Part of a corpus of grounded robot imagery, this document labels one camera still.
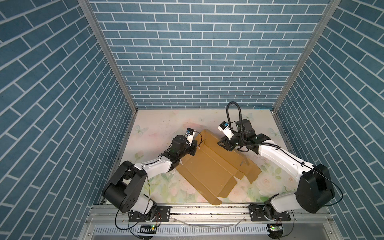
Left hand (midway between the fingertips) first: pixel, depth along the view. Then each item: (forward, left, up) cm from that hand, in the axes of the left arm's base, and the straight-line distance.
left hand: (197, 141), depth 88 cm
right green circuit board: (-42, -38, -15) cm, 58 cm away
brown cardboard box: (-11, -10, -13) cm, 19 cm away
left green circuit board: (-41, +25, -15) cm, 50 cm away
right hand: (-2, -12, +5) cm, 13 cm away
